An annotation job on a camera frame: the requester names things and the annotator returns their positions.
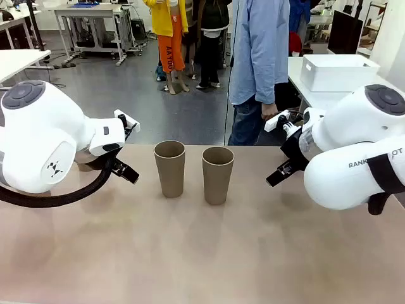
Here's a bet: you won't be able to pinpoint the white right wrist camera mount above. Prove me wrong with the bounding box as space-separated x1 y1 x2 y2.
264 109 294 132

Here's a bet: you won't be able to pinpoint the white metal-frame workbench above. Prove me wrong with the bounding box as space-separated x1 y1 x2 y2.
53 2 134 67

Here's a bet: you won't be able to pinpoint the black computer tower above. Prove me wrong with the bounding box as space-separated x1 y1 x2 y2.
130 18 147 41

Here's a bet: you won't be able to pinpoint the person in black clothes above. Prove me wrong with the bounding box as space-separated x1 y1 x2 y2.
190 0 234 89

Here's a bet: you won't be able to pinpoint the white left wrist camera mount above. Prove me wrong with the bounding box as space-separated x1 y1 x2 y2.
113 109 141 134

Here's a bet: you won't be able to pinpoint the beige tumbler cup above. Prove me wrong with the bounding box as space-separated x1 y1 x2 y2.
201 146 235 206
153 140 186 199

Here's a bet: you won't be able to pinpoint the white desk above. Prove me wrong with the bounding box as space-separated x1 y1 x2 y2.
0 4 42 51
0 49 52 85

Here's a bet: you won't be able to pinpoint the person's left forearm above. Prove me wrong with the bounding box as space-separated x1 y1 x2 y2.
252 47 281 106

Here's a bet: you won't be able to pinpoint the black corrugated cable conduit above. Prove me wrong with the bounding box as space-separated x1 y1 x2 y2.
0 155 116 209

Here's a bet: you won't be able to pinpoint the person's left hand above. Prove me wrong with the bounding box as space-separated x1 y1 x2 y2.
261 102 279 121

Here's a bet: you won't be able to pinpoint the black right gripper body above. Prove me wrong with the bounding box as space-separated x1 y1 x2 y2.
280 128 313 174

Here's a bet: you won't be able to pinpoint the red chair back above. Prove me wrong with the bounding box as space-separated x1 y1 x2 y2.
288 30 304 58

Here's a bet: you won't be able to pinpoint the black cable strap sleeve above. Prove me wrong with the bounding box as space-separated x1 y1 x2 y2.
366 151 405 216

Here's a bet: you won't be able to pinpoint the white plastic basket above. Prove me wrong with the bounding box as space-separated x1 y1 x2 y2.
300 54 380 92

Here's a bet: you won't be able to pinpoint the mannequin yellow jacket orange pants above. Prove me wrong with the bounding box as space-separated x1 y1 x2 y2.
142 0 190 95

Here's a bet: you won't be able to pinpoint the person in blue jacket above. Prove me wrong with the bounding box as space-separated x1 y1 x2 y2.
288 0 313 36

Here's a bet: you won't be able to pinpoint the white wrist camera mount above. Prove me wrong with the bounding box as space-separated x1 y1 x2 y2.
113 109 141 134
264 109 294 132

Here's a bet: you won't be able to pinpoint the black monitor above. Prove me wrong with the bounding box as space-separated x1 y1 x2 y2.
327 9 364 55

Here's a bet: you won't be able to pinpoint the person in blue shirt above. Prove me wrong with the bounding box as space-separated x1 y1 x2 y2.
227 0 290 146

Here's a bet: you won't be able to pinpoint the black stand pole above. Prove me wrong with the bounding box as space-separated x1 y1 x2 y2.
25 0 46 52

